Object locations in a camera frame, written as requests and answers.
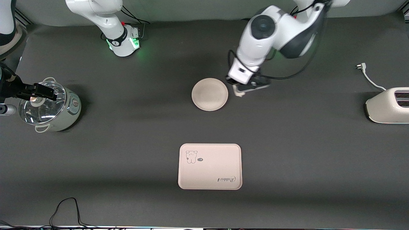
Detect white two-slot toaster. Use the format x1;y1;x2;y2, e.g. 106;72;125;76
364;87;409;124

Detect glass pot lid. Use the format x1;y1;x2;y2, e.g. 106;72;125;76
18;80;67;125

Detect beige rectangular printed tray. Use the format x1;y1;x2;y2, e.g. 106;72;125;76
178;143;243;190

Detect beige round plate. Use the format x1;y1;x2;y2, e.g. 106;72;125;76
191;78;229;112

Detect pale green electric cooking pot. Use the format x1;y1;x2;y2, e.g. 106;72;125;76
18;77;82;133

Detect thin black looped cable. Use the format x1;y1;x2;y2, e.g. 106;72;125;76
49;197;98;230

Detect white toaster power cable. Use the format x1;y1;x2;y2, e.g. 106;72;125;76
355;63;387;92

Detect black right base cables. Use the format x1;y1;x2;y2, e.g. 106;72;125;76
120;5;151;40

